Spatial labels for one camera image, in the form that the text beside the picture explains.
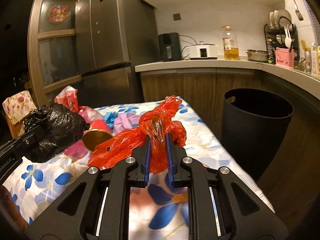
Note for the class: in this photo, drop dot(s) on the red paper cup gold inside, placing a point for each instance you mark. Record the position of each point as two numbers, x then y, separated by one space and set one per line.
98 133

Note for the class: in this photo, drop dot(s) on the pink plastic bag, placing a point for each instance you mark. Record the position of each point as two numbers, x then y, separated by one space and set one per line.
78 150

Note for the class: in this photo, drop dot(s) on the black dish rack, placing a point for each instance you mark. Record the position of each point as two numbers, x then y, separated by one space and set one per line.
275 38

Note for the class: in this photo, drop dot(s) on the black air fryer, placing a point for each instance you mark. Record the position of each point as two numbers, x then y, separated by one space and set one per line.
170 47

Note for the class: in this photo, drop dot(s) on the red plastic bag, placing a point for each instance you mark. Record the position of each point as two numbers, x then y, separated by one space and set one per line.
155 125

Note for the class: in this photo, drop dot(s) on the floral tablecloth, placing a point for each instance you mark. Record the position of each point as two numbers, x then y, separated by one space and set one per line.
157 211

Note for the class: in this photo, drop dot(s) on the hanging spatula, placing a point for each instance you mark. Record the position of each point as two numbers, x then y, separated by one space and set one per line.
298 13

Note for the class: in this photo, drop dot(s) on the blue crumpled glove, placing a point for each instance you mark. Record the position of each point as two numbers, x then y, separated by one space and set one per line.
109 118

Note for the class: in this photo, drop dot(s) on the cooking oil bottle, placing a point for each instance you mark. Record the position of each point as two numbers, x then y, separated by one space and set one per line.
230 44

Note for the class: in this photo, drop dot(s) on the floral box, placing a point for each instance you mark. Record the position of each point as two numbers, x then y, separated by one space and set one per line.
18 106

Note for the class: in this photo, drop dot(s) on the pink crumpled wrapper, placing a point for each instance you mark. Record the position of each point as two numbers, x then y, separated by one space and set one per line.
125 121

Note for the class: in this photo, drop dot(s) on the red door decoration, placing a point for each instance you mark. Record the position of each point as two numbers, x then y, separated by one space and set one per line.
58 14

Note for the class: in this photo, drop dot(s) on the pink utensil basket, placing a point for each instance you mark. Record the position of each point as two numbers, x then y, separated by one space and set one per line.
285 57

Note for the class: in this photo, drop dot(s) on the white slow cooker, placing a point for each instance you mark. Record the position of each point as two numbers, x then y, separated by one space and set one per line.
203 51

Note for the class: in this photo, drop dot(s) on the red white snack bag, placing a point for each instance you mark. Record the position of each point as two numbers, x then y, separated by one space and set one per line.
68 98

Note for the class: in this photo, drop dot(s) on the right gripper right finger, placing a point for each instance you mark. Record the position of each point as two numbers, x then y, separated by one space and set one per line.
220 204

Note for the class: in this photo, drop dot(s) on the white ladle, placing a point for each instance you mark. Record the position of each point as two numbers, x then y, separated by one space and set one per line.
288 40

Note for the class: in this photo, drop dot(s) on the black trash bin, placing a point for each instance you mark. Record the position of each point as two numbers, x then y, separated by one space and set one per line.
254 124

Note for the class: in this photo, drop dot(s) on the steel pot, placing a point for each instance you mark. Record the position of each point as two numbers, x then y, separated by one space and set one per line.
257 55

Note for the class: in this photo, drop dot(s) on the black plastic bag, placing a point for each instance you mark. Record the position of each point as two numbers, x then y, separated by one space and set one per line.
61 129

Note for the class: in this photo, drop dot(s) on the wooden glass door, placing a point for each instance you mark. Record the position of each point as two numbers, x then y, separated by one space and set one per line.
52 56

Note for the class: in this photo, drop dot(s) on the yellow detergent bottle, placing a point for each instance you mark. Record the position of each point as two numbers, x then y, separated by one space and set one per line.
318 61

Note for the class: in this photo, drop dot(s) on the wall socket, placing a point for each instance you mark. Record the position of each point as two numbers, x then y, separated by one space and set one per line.
176 17

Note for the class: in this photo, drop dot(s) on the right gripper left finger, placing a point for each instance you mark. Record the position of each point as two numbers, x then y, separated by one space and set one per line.
96 205

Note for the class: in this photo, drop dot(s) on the white bottle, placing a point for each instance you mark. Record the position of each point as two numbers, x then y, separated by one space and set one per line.
314 60

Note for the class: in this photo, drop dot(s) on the grey refrigerator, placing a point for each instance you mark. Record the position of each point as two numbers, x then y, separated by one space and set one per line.
112 38

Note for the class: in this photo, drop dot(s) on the wooden lower cabinet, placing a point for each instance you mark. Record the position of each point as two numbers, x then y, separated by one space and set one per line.
291 181

